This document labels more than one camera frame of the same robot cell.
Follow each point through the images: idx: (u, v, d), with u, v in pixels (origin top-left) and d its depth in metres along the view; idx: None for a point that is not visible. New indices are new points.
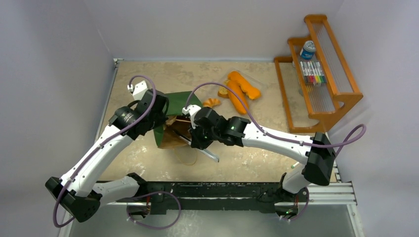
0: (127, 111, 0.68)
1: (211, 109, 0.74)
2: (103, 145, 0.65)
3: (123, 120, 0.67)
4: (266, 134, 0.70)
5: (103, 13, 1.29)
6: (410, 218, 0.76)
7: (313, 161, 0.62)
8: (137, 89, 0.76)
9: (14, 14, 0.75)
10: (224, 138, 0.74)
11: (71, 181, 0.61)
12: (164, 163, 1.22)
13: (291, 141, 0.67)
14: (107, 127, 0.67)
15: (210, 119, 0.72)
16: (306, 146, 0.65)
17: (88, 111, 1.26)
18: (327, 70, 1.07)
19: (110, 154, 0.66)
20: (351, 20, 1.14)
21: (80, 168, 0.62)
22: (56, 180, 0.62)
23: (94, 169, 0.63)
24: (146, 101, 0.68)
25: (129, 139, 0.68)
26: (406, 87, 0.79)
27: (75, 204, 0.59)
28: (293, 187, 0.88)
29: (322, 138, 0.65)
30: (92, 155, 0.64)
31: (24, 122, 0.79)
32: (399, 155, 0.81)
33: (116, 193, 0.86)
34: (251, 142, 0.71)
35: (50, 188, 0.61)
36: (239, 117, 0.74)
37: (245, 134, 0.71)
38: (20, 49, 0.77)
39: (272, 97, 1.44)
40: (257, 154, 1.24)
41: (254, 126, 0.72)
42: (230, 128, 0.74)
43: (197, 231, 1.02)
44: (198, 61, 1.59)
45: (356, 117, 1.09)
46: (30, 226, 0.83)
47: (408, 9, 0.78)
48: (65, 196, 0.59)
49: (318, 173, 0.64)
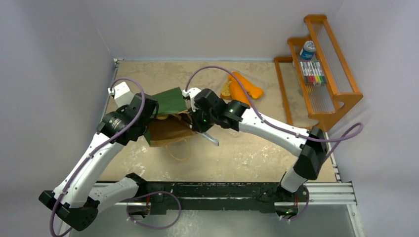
0: (115, 117, 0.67)
1: (211, 91, 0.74)
2: (93, 154, 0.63)
3: (111, 126, 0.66)
4: (264, 121, 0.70)
5: (103, 13, 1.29)
6: (410, 218, 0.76)
7: (306, 153, 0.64)
8: (118, 93, 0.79)
9: (14, 14, 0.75)
10: (221, 121, 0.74)
11: (64, 194, 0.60)
12: (164, 163, 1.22)
13: (287, 132, 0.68)
14: (96, 135, 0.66)
15: (209, 100, 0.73)
16: (301, 139, 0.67)
17: (88, 111, 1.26)
18: (327, 71, 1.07)
19: (102, 163, 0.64)
20: (350, 20, 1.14)
21: (71, 180, 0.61)
22: (49, 193, 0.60)
23: (87, 180, 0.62)
24: (135, 105, 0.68)
25: (119, 145, 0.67)
26: (406, 87, 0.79)
27: (70, 217, 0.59)
28: (289, 185, 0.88)
29: (317, 134, 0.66)
30: (82, 165, 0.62)
31: (24, 122, 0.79)
32: (399, 155, 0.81)
33: (115, 197, 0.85)
34: (248, 128, 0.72)
35: (43, 202, 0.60)
36: (239, 100, 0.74)
37: (243, 118, 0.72)
38: (20, 49, 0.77)
39: (272, 97, 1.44)
40: (257, 154, 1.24)
41: (253, 112, 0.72)
42: (229, 111, 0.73)
43: (197, 231, 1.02)
44: (198, 61, 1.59)
45: (356, 117, 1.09)
46: (30, 226, 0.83)
47: (408, 9, 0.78)
48: (60, 210, 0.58)
49: (309, 167, 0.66)
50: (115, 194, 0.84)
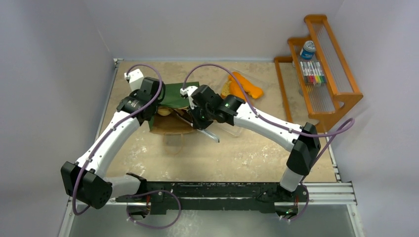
0: (132, 99, 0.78)
1: (207, 86, 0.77)
2: (115, 128, 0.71)
3: (130, 105, 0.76)
4: (258, 116, 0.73)
5: (103, 13, 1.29)
6: (409, 217, 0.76)
7: (298, 148, 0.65)
8: (133, 77, 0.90)
9: (14, 15, 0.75)
10: (216, 115, 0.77)
11: (89, 162, 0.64)
12: (163, 163, 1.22)
13: (280, 127, 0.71)
14: (117, 113, 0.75)
15: (204, 95, 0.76)
16: (294, 134, 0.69)
17: (88, 111, 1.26)
18: (327, 71, 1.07)
19: (122, 136, 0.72)
20: (350, 20, 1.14)
21: (96, 149, 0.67)
22: (72, 163, 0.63)
23: (110, 149, 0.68)
24: (146, 89, 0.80)
25: (138, 123, 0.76)
26: (406, 87, 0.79)
27: (95, 183, 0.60)
28: (287, 184, 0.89)
29: (311, 129, 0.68)
30: (106, 136, 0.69)
31: (24, 122, 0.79)
32: (399, 155, 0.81)
33: (119, 188, 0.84)
34: (243, 122, 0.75)
35: (66, 172, 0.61)
36: (234, 96, 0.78)
37: (238, 113, 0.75)
38: (20, 50, 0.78)
39: (272, 97, 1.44)
40: (257, 154, 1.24)
41: (248, 107, 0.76)
42: (225, 105, 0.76)
43: (197, 231, 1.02)
44: (198, 61, 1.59)
45: (356, 117, 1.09)
46: (30, 226, 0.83)
47: (408, 9, 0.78)
48: (85, 176, 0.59)
49: (301, 163, 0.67)
50: (120, 184, 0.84)
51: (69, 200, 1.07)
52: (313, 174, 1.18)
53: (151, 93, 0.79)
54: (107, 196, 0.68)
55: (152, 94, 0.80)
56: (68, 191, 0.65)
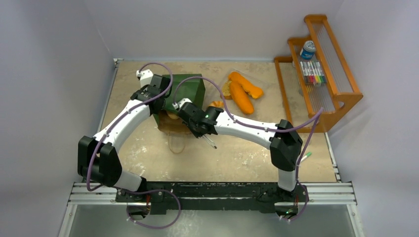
0: (144, 92, 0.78)
1: (188, 102, 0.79)
2: (130, 111, 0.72)
3: (142, 97, 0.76)
4: (236, 121, 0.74)
5: (103, 13, 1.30)
6: (409, 217, 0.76)
7: (275, 145, 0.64)
8: (145, 75, 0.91)
9: (13, 15, 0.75)
10: (200, 127, 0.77)
11: (106, 136, 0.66)
12: (163, 163, 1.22)
13: (257, 128, 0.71)
14: (130, 101, 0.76)
15: (186, 110, 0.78)
16: (271, 133, 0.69)
17: (88, 111, 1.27)
18: (327, 70, 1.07)
19: (136, 120, 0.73)
20: (350, 20, 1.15)
21: (112, 126, 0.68)
22: (90, 137, 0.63)
23: (125, 129, 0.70)
24: (155, 84, 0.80)
25: (147, 112, 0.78)
26: (406, 87, 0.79)
27: (111, 156, 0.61)
28: (284, 184, 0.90)
29: (286, 125, 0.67)
30: (121, 117, 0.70)
31: (24, 122, 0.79)
32: (400, 155, 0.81)
33: (123, 180, 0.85)
34: (223, 129, 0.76)
35: (83, 145, 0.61)
36: (214, 107, 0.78)
37: (218, 121, 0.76)
38: (20, 50, 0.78)
39: (272, 97, 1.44)
40: (257, 154, 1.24)
41: (227, 114, 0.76)
42: (206, 116, 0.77)
43: (197, 231, 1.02)
44: (198, 61, 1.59)
45: (356, 117, 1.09)
46: (30, 226, 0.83)
47: (409, 9, 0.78)
48: (102, 147, 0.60)
49: (283, 159, 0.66)
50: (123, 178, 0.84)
51: (70, 199, 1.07)
52: (313, 174, 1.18)
53: (160, 88, 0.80)
54: (117, 175, 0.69)
55: (162, 89, 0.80)
56: (79, 168, 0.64)
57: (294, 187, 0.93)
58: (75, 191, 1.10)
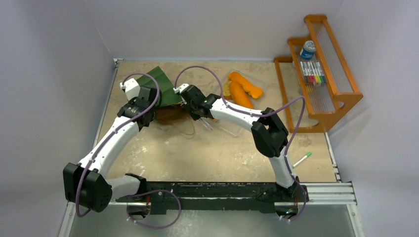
0: (131, 106, 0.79)
1: (192, 85, 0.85)
2: (117, 131, 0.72)
3: (130, 112, 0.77)
4: (228, 106, 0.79)
5: (103, 13, 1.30)
6: (408, 217, 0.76)
7: (255, 127, 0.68)
8: (129, 86, 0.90)
9: (13, 15, 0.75)
10: (198, 110, 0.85)
11: (92, 162, 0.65)
12: (163, 163, 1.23)
13: (243, 112, 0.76)
14: (117, 118, 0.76)
15: (189, 93, 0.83)
16: (255, 118, 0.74)
17: (88, 111, 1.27)
18: (327, 71, 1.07)
19: (123, 139, 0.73)
20: (350, 20, 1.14)
21: (99, 150, 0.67)
22: (75, 164, 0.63)
23: (112, 150, 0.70)
24: (143, 96, 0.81)
25: (137, 127, 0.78)
26: (406, 87, 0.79)
27: (98, 182, 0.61)
28: (279, 179, 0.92)
29: (270, 112, 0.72)
30: (108, 138, 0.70)
31: (24, 121, 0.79)
32: (399, 154, 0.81)
33: (119, 190, 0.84)
34: (216, 113, 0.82)
35: (68, 173, 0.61)
36: (214, 95, 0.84)
37: (213, 106, 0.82)
38: (19, 50, 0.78)
39: (272, 96, 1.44)
40: (257, 154, 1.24)
41: (222, 100, 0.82)
42: (205, 101, 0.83)
43: (197, 231, 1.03)
44: (198, 61, 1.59)
45: (356, 117, 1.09)
46: (30, 226, 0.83)
47: (409, 9, 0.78)
48: (88, 175, 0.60)
49: (264, 143, 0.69)
50: (119, 186, 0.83)
51: (70, 200, 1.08)
52: (313, 174, 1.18)
53: (148, 100, 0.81)
54: (107, 199, 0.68)
55: (149, 101, 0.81)
56: (67, 194, 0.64)
57: (293, 185, 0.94)
58: None
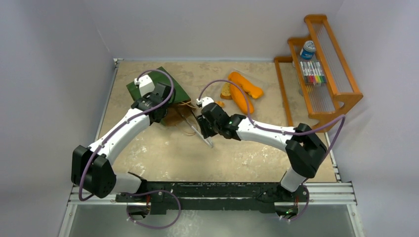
0: (146, 100, 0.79)
1: (216, 104, 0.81)
2: (129, 121, 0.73)
3: (143, 105, 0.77)
4: (256, 126, 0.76)
5: (103, 13, 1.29)
6: (409, 217, 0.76)
7: (291, 146, 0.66)
8: (143, 83, 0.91)
9: (13, 16, 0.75)
10: (223, 132, 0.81)
11: (102, 147, 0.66)
12: (164, 163, 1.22)
13: (274, 131, 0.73)
14: (131, 109, 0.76)
15: (213, 112, 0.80)
16: (288, 136, 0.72)
17: (88, 110, 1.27)
18: (327, 70, 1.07)
19: (133, 130, 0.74)
20: (350, 21, 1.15)
21: (109, 137, 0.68)
22: (85, 147, 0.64)
23: (122, 139, 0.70)
24: (158, 92, 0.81)
25: (147, 121, 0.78)
26: (406, 87, 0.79)
27: (104, 168, 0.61)
28: (289, 185, 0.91)
29: (303, 129, 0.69)
30: (119, 127, 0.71)
31: (24, 122, 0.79)
32: (399, 154, 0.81)
33: (119, 185, 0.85)
34: (245, 135, 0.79)
35: (78, 154, 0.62)
36: (239, 115, 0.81)
37: (239, 127, 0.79)
38: (19, 51, 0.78)
39: (272, 97, 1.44)
40: (257, 154, 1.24)
41: (248, 120, 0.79)
42: (230, 123, 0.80)
43: (197, 231, 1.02)
44: (198, 61, 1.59)
45: (356, 117, 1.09)
46: (30, 226, 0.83)
47: (409, 9, 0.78)
48: (96, 160, 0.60)
49: (301, 163, 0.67)
50: (121, 180, 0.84)
51: (70, 199, 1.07)
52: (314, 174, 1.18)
53: (163, 96, 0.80)
54: (110, 187, 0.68)
55: (164, 97, 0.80)
56: (72, 176, 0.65)
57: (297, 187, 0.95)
58: (75, 191, 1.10)
